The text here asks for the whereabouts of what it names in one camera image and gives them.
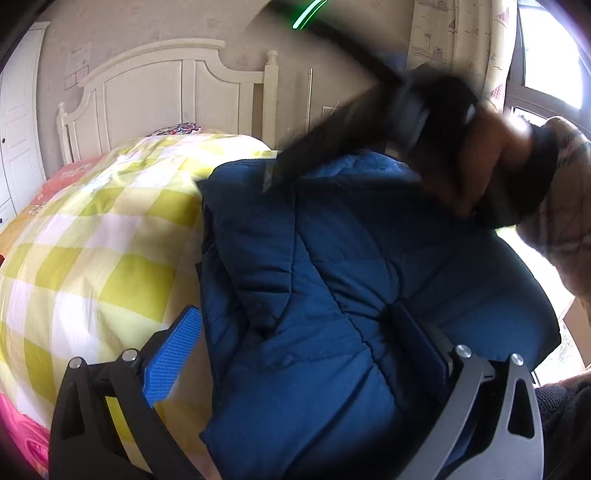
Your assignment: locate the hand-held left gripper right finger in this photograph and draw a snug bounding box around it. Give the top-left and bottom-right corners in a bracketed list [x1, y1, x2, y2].
[392, 300, 546, 480]

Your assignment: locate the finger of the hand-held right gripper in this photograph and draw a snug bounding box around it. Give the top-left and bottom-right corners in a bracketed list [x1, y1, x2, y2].
[261, 85, 404, 195]

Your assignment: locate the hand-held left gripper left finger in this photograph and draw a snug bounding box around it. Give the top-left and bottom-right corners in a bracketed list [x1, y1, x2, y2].
[48, 305, 204, 480]

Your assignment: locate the blue puffer jacket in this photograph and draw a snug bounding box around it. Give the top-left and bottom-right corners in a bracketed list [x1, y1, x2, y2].
[196, 148, 561, 480]

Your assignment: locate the person's right forearm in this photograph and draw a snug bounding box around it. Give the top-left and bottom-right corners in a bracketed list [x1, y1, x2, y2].
[473, 115, 591, 324]

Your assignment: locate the person's right hand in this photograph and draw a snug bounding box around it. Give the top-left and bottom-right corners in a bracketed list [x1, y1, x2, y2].
[411, 108, 536, 219]

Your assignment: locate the white floor lamp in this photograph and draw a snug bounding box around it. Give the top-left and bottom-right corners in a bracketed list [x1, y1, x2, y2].
[305, 68, 315, 136]

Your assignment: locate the printed beige curtain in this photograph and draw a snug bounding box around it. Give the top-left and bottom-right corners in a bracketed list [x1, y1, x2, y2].
[409, 0, 518, 116]

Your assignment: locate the window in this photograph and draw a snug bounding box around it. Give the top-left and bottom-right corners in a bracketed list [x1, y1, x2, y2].
[505, 0, 591, 125]

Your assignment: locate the yellow white checked quilt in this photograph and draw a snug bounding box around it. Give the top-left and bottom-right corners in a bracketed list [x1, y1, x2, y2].
[0, 134, 278, 480]

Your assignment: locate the colourful patterned pillow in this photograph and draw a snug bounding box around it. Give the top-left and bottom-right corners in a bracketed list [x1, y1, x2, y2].
[145, 122, 204, 138]

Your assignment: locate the person's dark knit clothing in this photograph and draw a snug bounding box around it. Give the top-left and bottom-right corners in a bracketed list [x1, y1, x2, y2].
[533, 364, 591, 480]

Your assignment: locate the white wooden headboard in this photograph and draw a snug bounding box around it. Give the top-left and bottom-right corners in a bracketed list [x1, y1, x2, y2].
[56, 38, 280, 164]

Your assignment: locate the white wardrobe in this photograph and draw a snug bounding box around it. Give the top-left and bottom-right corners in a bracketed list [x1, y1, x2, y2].
[0, 21, 51, 227]

